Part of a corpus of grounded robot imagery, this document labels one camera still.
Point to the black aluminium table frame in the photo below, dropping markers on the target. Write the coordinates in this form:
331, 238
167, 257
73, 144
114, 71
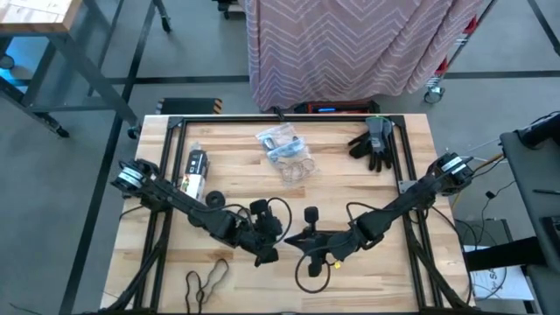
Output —
245, 119

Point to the black floor stand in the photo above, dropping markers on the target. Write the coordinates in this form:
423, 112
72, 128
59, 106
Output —
227, 6

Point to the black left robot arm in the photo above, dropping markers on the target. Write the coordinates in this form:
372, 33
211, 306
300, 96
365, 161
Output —
175, 199

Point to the black caster leg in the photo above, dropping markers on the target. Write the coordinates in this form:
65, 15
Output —
162, 17

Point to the wooden workbench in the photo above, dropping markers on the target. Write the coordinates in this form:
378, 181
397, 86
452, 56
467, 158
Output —
39, 13

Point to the grey-backed work glove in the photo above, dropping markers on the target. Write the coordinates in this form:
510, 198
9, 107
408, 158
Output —
380, 135

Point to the black white zipper bag box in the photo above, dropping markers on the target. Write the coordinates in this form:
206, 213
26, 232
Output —
194, 175

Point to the black yellow striped floor box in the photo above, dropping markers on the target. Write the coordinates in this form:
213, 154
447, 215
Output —
188, 106

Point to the wide blue rubber band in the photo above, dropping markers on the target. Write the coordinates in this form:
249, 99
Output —
284, 152

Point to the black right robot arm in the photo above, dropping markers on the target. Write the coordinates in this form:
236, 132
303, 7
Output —
407, 201

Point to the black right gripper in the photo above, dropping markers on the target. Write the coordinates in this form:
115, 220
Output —
332, 245

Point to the white printed box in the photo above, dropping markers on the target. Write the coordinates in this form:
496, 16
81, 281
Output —
503, 284

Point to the small yellow tag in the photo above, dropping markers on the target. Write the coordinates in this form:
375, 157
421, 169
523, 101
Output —
337, 265

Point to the black work glove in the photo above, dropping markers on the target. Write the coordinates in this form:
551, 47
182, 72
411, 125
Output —
361, 146

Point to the clear zipper bag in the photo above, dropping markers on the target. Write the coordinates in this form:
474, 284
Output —
275, 131
302, 179
196, 146

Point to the thin black rubber band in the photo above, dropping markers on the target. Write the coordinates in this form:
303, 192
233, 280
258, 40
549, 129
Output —
227, 268

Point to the grey metal corner bracket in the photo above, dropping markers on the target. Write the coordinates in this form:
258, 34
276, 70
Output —
404, 187

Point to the black side desk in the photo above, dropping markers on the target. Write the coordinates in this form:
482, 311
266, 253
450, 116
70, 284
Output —
534, 184

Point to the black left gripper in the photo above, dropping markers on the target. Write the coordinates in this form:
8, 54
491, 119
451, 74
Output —
262, 232

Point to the red storage bin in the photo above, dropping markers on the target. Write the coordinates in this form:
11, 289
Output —
442, 65
471, 24

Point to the black red equipment case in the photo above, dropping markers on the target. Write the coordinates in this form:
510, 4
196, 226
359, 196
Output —
337, 108

